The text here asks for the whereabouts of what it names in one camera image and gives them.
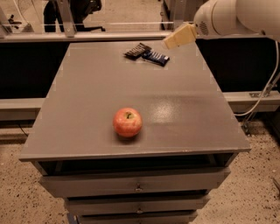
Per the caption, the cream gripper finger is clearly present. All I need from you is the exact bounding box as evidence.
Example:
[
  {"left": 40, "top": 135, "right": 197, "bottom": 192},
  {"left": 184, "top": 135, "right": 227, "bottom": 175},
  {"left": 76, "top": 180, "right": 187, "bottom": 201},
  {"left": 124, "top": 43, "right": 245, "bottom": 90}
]
[{"left": 163, "top": 23, "right": 197, "bottom": 50}]

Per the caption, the blue rxbar blueberry bar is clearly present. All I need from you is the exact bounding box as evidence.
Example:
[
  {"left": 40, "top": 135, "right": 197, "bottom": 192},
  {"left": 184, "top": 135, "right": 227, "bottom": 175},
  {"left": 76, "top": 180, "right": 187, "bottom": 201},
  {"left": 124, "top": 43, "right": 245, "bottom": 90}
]
[{"left": 142, "top": 50, "right": 170, "bottom": 67}]

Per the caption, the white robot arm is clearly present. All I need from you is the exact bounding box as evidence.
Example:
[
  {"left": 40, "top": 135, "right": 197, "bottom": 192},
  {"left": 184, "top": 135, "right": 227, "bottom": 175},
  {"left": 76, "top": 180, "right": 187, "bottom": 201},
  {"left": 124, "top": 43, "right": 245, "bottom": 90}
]
[{"left": 164, "top": 0, "right": 280, "bottom": 49}]

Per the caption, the black rxbar chocolate bar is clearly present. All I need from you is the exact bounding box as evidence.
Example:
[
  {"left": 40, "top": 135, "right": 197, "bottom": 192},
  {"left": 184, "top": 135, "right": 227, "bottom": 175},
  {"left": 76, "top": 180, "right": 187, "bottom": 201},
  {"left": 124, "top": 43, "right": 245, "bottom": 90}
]
[{"left": 124, "top": 43, "right": 151, "bottom": 60}]

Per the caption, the grey metal railing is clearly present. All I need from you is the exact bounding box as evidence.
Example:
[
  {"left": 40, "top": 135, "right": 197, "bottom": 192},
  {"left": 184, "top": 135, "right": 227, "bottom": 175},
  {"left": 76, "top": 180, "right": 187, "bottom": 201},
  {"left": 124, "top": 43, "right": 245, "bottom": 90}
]
[{"left": 0, "top": 0, "right": 206, "bottom": 43}]

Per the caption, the grey drawer cabinet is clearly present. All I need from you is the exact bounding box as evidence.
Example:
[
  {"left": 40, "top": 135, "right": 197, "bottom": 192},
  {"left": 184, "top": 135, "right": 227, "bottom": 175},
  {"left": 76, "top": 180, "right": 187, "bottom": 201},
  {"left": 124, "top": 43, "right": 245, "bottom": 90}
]
[{"left": 21, "top": 41, "right": 249, "bottom": 224}]

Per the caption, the red apple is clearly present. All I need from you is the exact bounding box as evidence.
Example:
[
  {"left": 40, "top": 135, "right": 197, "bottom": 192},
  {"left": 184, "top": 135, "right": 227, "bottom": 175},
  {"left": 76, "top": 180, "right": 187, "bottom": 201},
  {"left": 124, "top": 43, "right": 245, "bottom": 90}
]
[{"left": 113, "top": 108, "right": 143, "bottom": 137}]

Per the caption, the black office chair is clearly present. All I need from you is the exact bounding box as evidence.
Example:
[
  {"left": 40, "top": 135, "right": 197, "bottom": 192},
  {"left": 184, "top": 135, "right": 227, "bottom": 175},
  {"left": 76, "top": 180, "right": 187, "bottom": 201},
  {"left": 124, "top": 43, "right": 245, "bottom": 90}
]
[{"left": 43, "top": 0, "right": 106, "bottom": 32}]

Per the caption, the middle grey drawer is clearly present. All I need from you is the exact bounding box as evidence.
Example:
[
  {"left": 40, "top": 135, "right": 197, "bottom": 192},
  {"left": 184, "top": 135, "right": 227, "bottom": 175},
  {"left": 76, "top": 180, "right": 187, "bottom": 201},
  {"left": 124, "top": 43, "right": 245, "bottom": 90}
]
[{"left": 66, "top": 194, "right": 210, "bottom": 215}]

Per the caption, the grey drawer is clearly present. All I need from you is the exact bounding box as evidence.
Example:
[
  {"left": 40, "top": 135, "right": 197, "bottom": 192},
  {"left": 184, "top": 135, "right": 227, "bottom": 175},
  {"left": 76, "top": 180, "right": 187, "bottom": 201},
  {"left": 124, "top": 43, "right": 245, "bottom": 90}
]
[
  {"left": 79, "top": 211, "right": 197, "bottom": 224},
  {"left": 40, "top": 167, "right": 230, "bottom": 198},
  {"left": 66, "top": 194, "right": 210, "bottom": 215}
]

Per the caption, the bottom grey drawer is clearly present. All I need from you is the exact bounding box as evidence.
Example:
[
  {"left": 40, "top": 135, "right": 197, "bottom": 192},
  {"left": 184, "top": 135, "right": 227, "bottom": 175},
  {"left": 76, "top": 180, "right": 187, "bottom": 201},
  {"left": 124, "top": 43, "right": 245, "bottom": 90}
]
[{"left": 79, "top": 211, "right": 197, "bottom": 224}]

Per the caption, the top grey drawer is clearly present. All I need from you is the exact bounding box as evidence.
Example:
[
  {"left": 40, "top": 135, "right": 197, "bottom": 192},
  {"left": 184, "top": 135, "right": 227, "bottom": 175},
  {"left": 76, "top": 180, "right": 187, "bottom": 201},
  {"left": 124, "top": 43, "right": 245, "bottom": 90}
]
[{"left": 40, "top": 167, "right": 230, "bottom": 198}]

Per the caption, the white cable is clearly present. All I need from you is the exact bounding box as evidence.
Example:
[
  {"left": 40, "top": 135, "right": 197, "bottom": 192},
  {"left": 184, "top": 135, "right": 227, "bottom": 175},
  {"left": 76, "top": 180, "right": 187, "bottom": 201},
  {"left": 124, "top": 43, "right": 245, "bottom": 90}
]
[{"left": 234, "top": 40, "right": 280, "bottom": 117}]

